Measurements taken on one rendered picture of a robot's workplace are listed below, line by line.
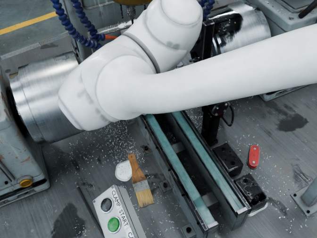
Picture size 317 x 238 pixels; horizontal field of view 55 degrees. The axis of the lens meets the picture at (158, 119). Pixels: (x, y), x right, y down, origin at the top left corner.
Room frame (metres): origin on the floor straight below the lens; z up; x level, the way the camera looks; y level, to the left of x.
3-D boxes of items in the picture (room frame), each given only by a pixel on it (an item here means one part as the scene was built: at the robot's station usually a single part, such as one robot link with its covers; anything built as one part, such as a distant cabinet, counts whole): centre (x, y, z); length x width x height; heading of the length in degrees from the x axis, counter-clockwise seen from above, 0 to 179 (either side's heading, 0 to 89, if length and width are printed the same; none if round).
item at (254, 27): (0.91, -0.28, 1.04); 0.41 x 0.25 x 0.25; 112
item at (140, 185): (0.50, 0.08, 0.80); 0.21 x 0.05 x 0.01; 16
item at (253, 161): (0.56, -0.32, 0.81); 0.09 x 0.03 x 0.02; 163
